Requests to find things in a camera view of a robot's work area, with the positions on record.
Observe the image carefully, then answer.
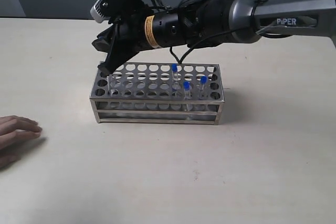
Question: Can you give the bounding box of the blue capped tube back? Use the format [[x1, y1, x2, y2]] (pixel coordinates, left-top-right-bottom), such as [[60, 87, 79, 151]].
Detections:
[[107, 74, 115, 96]]

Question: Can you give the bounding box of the black cable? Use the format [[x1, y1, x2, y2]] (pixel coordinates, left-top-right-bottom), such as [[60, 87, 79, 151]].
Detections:
[[169, 32, 237, 65]]

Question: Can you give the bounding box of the bare human hand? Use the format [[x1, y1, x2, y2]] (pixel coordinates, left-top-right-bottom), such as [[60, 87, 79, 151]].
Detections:
[[1, 115, 43, 169]]

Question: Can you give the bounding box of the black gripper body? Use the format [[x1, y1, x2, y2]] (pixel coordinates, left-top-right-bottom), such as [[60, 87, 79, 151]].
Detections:
[[115, 12, 181, 54]]

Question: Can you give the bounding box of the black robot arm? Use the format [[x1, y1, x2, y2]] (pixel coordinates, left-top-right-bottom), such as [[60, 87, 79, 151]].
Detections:
[[90, 0, 335, 75]]

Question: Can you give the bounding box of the blue capped tube front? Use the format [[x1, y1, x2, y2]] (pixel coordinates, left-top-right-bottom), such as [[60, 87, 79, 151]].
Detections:
[[183, 81, 192, 112]]

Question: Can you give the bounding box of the stainless steel test tube rack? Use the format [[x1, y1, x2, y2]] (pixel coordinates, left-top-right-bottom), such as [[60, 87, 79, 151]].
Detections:
[[90, 62, 225, 125]]

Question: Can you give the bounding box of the blue capped tube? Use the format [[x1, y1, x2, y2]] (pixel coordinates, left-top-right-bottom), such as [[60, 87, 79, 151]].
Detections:
[[198, 76, 207, 100], [183, 81, 192, 112], [172, 63, 180, 97], [107, 74, 115, 96]]

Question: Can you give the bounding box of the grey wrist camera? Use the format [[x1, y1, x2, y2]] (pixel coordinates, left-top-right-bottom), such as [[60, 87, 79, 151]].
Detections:
[[89, 0, 144, 24]]

